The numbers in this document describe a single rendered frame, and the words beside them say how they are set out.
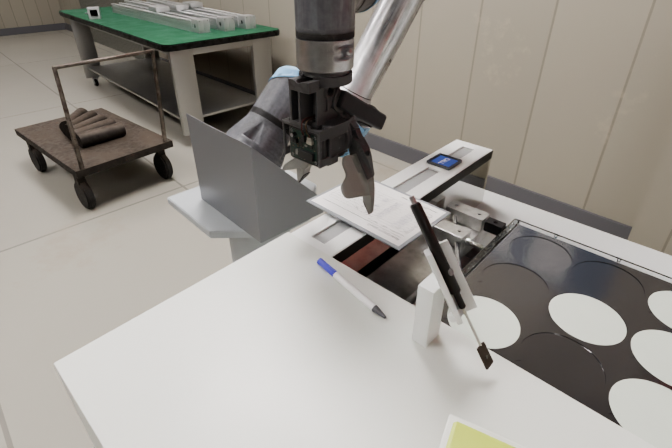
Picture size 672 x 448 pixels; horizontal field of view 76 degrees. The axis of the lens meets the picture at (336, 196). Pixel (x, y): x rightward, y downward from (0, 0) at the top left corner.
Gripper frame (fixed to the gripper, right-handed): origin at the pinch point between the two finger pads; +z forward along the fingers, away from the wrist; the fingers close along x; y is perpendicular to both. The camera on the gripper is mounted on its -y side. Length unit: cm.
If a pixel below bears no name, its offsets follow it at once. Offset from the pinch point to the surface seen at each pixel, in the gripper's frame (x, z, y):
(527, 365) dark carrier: 33.0, 12.6, -0.1
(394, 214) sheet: 5.3, 5.6, -9.1
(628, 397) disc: 43.8, 12.5, -3.6
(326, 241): 0.7, 6.9, 3.1
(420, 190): 3.3, 6.5, -20.8
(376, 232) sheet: 6.3, 5.6, -2.8
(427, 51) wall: -105, 23, -205
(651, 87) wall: 18, 21, -196
